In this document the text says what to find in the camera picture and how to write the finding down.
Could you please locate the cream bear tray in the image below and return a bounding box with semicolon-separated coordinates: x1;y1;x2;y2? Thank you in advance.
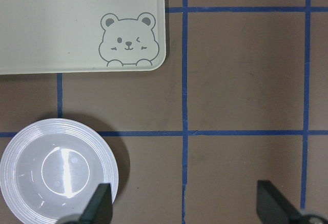
1;0;167;75

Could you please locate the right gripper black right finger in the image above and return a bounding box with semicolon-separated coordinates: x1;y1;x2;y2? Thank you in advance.
256;180;301;224

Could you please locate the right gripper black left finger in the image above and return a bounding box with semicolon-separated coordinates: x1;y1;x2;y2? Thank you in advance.
79;183;113;224

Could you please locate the white round plate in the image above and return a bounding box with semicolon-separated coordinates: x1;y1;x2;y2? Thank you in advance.
1;118;119;223

